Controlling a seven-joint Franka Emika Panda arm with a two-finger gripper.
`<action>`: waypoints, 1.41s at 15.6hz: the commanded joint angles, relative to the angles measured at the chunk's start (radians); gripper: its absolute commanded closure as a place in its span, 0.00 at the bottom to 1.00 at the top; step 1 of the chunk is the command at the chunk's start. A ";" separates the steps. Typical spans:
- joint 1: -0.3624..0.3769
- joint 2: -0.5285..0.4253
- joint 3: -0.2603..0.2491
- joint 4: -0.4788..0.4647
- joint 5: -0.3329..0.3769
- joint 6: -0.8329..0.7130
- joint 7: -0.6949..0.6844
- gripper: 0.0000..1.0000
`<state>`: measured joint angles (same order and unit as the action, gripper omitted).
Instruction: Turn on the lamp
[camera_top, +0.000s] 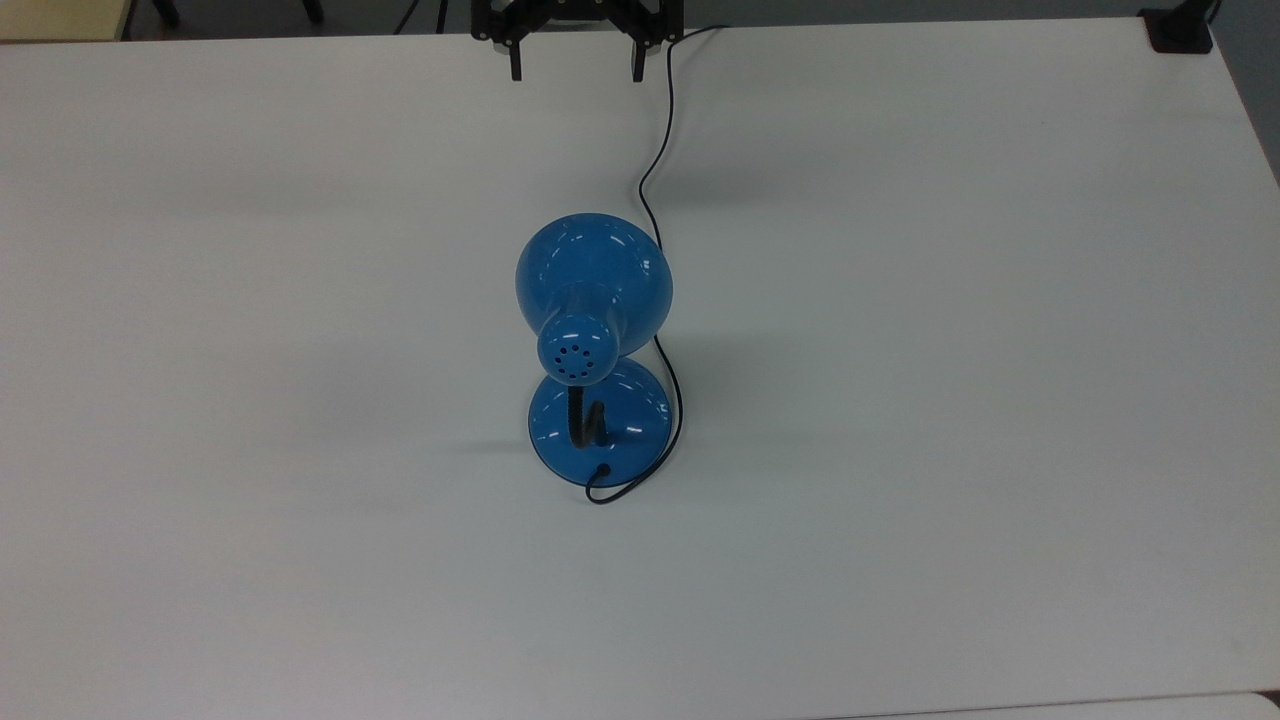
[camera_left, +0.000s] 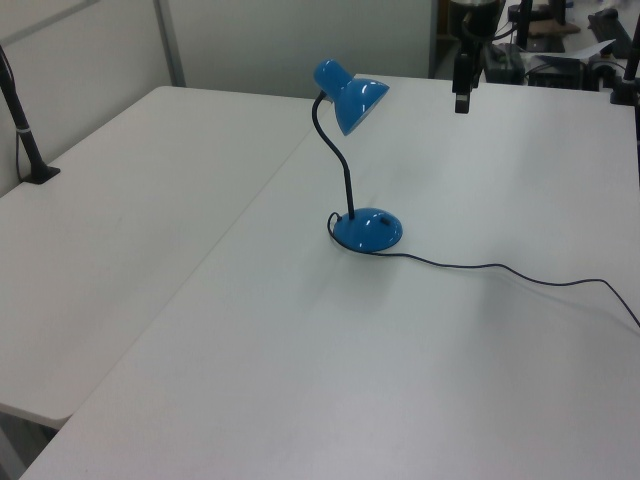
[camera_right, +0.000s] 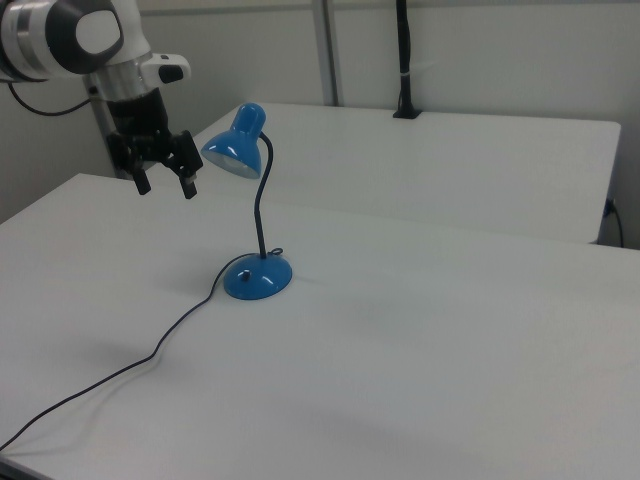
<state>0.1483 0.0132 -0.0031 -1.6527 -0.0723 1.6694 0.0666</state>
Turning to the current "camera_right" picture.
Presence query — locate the blue gooseneck desk lamp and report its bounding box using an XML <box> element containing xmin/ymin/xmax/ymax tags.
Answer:
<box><xmin>200</xmin><ymin>102</ymin><xmax>294</xmax><ymax>302</ymax></box>

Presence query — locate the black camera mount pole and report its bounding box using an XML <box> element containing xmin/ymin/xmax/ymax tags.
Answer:
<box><xmin>392</xmin><ymin>0</ymin><xmax>424</xmax><ymax>120</ymax></box>

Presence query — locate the black lamp power cord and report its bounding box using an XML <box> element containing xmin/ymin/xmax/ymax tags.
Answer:
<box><xmin>0</xmin><ymin>246</ymin><xmax>285</xmax><ymax>452</ymax></box>

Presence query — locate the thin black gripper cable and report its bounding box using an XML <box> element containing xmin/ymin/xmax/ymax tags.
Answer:
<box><xmin>7</xmin><ymin>81</ymin><xmax>99</xmax><ymax>117</ymax></box>

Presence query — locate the black cable with blue plug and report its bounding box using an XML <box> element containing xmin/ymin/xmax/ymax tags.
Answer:
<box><xmin>604</xmin><ymin>197</ymin><xmax>626</xmax><ymax>249</ymax></box>

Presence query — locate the white adjacent table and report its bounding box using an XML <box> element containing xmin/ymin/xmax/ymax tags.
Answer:
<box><xmin>192</xmin><ymin>102</ymin><xmax>623</xmax><ymax>246</ymax></box>

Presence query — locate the grey aluminium partition post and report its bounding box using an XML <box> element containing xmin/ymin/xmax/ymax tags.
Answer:
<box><xmin>313</xmin><ymin>0</ymin><xmax>347</xmax><ymax>107</ymax></box>
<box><xmin>89</xmin><ymin>82</ymin><xmax>126</xmax><ymax>180</ymax></box>

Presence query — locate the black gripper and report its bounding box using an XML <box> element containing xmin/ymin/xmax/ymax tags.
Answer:
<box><xmin>106</xmin><ymin>88</ymin><xmax>205</xmax><ymax>200</ymax></box>

